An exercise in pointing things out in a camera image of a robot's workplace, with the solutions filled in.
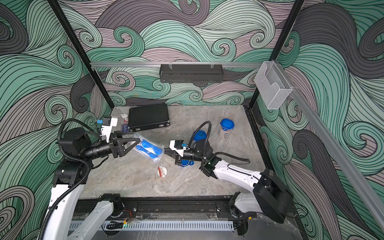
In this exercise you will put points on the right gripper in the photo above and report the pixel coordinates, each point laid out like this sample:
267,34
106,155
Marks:
173,153

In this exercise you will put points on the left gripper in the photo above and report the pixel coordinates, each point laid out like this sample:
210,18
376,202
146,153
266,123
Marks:
116,143

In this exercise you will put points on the toiletry jar blue lid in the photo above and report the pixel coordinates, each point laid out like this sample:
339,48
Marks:
148,149

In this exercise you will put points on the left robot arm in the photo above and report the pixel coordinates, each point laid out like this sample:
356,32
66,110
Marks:
80,145

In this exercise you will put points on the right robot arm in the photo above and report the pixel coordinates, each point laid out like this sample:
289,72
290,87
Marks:
267,194

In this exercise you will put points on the blue playing card box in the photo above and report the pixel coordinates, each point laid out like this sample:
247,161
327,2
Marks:
125,128

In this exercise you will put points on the round red white packet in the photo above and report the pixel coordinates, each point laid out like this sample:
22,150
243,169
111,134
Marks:
162,172

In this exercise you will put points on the white pink small bottle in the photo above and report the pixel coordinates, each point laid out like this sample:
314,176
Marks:
125,119

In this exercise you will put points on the black ribbed case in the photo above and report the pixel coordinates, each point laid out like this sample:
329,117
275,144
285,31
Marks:
148,117

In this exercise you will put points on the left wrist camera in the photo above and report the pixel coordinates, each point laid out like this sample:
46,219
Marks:
107,124

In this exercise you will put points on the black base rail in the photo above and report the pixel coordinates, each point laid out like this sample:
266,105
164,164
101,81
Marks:
220,206

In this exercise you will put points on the black wall shelf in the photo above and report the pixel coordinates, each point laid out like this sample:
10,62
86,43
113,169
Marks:
196,74

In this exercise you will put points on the aluminium wall rail back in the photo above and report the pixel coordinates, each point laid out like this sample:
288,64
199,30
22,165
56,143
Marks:
137,64

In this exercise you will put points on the aluminium wall rail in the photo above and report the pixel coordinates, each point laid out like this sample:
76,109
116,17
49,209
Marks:
363,188
137,64

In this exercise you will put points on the white perforated cable duct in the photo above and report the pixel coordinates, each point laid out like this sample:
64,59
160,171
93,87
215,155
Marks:
182,225

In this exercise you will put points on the clear acrylic wall holder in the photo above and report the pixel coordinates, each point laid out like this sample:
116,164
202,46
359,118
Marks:
272,83

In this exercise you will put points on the aluminium wall rail right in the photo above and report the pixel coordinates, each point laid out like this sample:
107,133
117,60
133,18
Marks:
363,188

